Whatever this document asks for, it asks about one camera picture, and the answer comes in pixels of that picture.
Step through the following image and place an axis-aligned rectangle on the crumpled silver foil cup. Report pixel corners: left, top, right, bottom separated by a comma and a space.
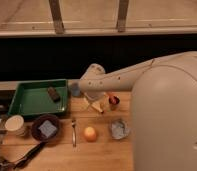
109, 119, 130, 140

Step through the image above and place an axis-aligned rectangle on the dark brown block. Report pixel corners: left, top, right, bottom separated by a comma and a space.
47, 87, 60, 102

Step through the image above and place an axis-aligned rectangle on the dark brown bowl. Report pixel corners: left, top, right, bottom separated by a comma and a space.
31, 114, 60, 142

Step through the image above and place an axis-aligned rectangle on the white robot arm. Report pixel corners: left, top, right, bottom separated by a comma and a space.
79, 51, 197, 171

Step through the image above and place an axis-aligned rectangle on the black handled utensil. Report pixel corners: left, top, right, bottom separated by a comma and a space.
0, 141, 46, 171

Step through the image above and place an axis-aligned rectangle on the grey blue sponge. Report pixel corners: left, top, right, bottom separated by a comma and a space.
39, 120, 57, 138

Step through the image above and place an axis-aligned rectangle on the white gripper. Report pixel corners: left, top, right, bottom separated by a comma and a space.
84, 91, 105, 114

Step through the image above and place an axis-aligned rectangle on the small blue cup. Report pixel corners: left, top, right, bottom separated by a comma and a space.
70, 83, 81, 97

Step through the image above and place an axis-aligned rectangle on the silver metal fork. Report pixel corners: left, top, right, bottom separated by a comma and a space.
72, 119, 76, 147

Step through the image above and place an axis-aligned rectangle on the green plastic tray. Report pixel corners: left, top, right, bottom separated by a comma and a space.
8, 79, 68, 119

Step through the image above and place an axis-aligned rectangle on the orange round fruit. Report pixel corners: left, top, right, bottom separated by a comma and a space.
84, 127, 97, 142

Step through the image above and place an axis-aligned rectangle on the white cup stack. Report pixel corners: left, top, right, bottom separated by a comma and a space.
5, 115, 26, 136

